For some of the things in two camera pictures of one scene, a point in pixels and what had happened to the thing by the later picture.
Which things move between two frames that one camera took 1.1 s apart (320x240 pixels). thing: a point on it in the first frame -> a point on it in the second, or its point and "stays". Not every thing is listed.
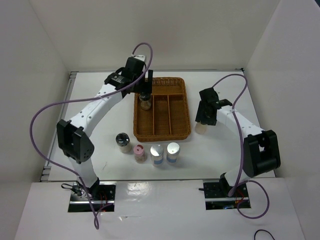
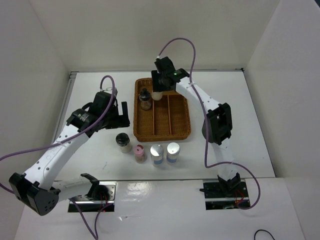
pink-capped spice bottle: [140, 157] stays
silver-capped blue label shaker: [157, 155] stays
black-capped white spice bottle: [123, 141] stays
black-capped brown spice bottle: [145, 99] stays
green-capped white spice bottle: [200, 128] -> [157, 96]
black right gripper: [199, 115] -> [156, 86]
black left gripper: [143, 87] -> [121, 120]
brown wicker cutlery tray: [168, 119] stays
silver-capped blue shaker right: [172, 149] stays
